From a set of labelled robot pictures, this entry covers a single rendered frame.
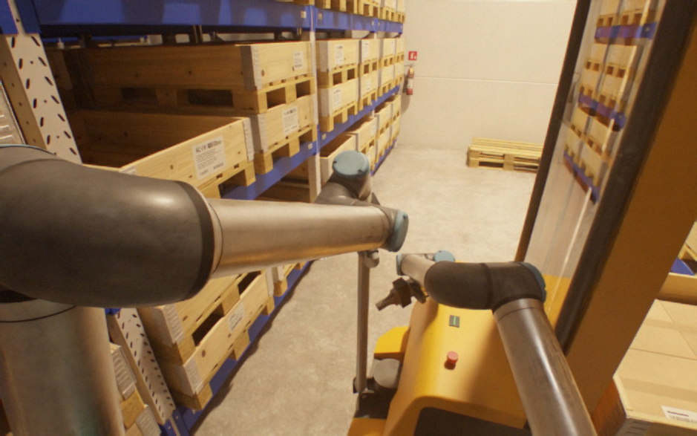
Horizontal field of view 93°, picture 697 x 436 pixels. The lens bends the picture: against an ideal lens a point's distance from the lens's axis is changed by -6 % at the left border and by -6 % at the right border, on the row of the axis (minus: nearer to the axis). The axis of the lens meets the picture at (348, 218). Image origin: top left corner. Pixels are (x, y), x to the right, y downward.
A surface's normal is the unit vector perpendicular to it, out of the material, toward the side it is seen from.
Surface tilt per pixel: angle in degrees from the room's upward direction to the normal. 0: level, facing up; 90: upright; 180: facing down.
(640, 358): 0
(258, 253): 96
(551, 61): 90
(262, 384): 0
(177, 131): 90
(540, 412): 60
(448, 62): 90
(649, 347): 0
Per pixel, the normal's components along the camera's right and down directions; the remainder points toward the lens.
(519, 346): -0.76, -0.43
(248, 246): 0.87, 0.12
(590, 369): -0.30, 0.44
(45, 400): 0.46, 0.32
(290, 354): 0.00, -0.88
